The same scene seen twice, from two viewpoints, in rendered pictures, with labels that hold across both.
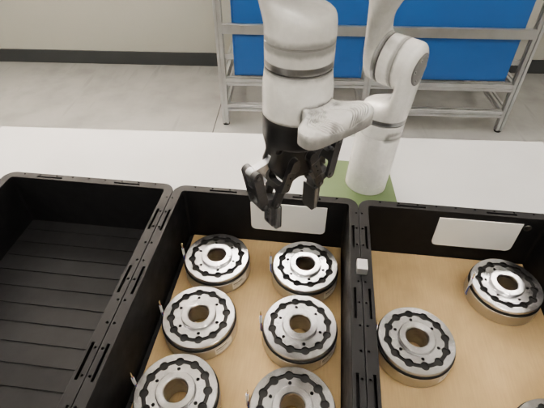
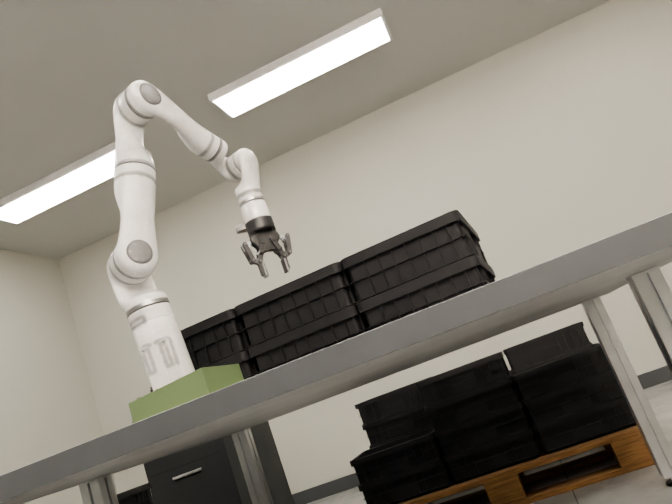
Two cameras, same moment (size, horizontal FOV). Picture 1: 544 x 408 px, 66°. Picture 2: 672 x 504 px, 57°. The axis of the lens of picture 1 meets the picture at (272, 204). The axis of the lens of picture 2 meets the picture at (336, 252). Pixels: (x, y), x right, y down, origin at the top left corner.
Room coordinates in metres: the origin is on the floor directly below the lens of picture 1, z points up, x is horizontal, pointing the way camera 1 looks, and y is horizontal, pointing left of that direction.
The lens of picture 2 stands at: (1.95, 0.38, 0.62)
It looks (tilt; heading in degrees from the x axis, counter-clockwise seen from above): 13 degrees up; 189
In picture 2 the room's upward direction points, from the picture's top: 20 degrees counter-clockwise
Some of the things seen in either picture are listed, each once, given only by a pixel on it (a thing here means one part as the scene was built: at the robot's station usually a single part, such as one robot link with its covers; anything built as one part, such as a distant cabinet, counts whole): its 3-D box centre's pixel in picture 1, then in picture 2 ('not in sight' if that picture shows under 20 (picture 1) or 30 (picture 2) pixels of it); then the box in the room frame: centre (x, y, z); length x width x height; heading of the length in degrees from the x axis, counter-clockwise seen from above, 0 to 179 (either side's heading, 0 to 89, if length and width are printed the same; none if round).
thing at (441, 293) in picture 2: not in sight; (438, 307); (0.37, 0.33, 0.76); 0.40 x 0.30 x 0.12; 173
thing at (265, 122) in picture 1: (295, 141); (263, 235); (0.41, -0.03, 1.10); 0.08 x 0.08 x 0.09
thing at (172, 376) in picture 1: (176, 391); not in sight; (0.23, 0.12, 0.86); 0.05 x 0.05 x 0.01
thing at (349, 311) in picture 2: not in sight; (334, 348); (0.33, 0.04, 0.76); 0.40 x 0.30 x 0.12; 173
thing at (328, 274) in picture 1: (304, 265); not in sight; (0.43, -0.05, 0.86); 0.10 x 0.10 x 0.01
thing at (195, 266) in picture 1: (217, 257); not in sight; (0.45, 0.09, 0.86); 0.10 x 0.10 x 0.01
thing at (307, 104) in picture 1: (309, 89); (253, 213); (0.39, -0.04, 1.17); 0.11 x 0.09 x 0.06; 37
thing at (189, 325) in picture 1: (198, 314); not in sight; (0.34, 0.10, 0.86); 0.05 x 0.05 x 0.01
